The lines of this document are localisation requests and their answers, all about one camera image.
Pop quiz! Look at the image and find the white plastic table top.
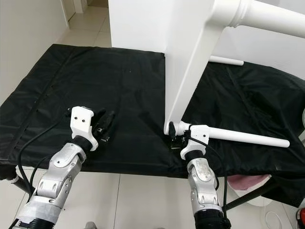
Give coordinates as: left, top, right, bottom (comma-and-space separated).
163, 0, 234, 135

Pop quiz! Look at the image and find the white plastic table leg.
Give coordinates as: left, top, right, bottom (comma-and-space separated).
209, 55, 245, 66
212, 0, 305, 40
174, 121, 290, 148

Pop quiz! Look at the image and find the black table cloth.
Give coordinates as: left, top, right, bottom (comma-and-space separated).
0, 43, 305, 206

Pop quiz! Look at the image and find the pink round object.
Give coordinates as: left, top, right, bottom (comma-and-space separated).
226, 174, 270, 189

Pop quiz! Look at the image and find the white round base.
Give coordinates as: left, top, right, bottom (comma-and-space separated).
243, 191, 279, 207

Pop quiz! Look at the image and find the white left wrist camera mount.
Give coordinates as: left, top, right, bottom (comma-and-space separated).
70, 106, 95, 151

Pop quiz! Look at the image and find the thick white cable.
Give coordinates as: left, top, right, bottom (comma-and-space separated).
264, 210, 286, 229

